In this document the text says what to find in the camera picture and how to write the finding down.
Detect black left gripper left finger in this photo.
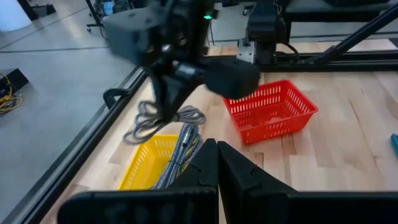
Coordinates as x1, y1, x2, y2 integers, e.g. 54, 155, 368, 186
169, 138, 220, 190

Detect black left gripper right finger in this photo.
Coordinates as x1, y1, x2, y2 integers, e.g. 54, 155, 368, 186
217, 141, 298, 224

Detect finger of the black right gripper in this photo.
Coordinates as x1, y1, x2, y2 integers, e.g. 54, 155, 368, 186
164, 73, 201, 123
148, 68, 169, 121

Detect teal braided USB cable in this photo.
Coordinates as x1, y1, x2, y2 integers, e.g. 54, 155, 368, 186
390, 133, 398, 157

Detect yellow plastic basket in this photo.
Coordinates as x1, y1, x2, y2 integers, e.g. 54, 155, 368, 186
118, 134, 203, 191

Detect orange-red plastic basket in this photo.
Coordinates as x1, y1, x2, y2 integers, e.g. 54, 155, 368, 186
223, 78, 319, 146

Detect black workbench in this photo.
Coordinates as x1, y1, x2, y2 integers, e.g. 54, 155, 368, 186
284, 0, 398, 23

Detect black floor box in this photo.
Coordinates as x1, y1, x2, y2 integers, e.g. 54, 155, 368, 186
0, 68, 30, 95

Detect silver arm base mount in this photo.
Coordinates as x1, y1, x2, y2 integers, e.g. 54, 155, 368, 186
236, 38, 256, 65

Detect black clamp handle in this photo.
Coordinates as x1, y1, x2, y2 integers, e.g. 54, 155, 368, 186
103, 88, 131, 110

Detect black diagonal frame strut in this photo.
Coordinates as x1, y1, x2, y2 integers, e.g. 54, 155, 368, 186
305, 2, 398, 65

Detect yellow floor cables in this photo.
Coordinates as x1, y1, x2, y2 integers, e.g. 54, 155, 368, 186
0, 73, 24, 116

